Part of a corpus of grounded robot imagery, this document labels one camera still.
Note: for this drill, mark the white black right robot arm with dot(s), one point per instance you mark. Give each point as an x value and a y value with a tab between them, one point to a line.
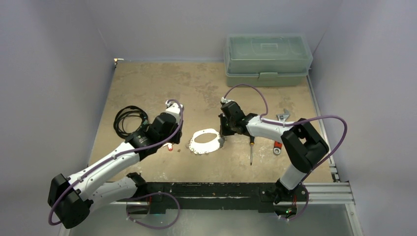
305	147

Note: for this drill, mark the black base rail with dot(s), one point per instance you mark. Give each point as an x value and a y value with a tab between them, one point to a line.
210	196

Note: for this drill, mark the green translucent plastic toolbox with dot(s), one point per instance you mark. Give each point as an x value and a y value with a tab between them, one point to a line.
266	60

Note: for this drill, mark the screwdriver black yellow handle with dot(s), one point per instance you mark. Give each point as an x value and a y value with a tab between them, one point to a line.
252	142

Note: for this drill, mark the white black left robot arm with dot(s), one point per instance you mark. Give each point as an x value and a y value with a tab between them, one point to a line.
73	198

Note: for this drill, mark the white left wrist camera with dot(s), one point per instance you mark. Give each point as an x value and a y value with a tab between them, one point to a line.
174	109

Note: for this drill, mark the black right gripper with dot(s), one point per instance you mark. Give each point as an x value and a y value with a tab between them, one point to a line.
223	125

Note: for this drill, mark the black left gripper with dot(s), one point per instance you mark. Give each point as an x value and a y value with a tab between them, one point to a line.
176	138

